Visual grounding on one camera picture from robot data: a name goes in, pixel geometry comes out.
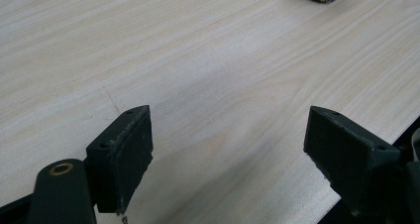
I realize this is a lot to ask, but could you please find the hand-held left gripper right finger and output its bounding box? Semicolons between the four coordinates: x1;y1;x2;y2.
303;105;410;217

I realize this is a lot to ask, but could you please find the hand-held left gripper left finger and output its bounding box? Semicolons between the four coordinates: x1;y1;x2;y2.
85;104;155;215

